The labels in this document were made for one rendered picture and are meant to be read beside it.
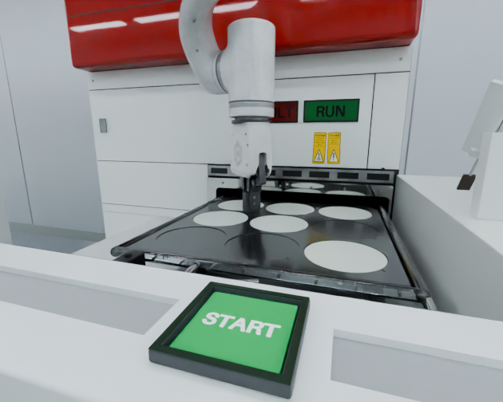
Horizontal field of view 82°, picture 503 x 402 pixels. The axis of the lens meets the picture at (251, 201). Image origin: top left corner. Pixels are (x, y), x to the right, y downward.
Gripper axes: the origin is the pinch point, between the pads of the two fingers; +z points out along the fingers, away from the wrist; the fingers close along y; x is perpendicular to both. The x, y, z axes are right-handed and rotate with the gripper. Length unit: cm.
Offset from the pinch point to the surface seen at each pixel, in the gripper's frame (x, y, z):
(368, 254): 5.1, 25.8, 2.0
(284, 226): 0.9, 11.8, 2.0
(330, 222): 9.4, 12.7, 2.1
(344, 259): 1.1, 25.9, 2.0
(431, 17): 154, -83, -82
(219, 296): -18.3, 38.3, -4.4
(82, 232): -70, -275, 84
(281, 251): -4.6, 20.6, 2.1
